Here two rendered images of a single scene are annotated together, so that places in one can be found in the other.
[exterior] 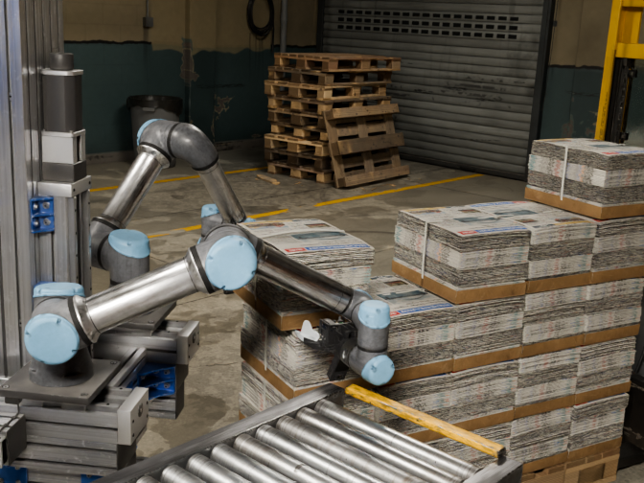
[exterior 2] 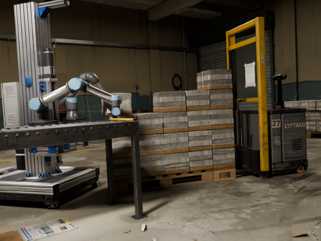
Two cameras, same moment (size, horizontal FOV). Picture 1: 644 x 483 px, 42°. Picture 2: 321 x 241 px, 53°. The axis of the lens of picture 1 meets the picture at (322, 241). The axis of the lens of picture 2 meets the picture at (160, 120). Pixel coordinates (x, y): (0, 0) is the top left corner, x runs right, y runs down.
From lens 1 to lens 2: 1.73 m
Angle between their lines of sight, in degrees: 18
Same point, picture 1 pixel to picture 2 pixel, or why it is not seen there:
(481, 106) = (254, 103)
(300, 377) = not seen: hidden behind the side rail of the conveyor
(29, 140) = (38, 67)
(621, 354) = (228, 133)
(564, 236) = (197, 93)
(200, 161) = (93, 81)
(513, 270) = (180, 103)
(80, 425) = not seen: hidden behind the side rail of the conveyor
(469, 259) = (164, 99)
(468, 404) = (171, 144)
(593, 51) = (289, 77)
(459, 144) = not seen: hidden behind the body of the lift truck
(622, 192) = (217, 81)
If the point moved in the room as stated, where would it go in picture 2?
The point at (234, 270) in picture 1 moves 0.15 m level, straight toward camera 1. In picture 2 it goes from (75, 84) to (68, 84)
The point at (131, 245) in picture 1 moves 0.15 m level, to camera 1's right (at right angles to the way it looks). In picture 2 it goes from (70, 99) to (83, 98)
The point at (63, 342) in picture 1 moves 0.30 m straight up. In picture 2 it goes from (37, 104) to (34, 71)
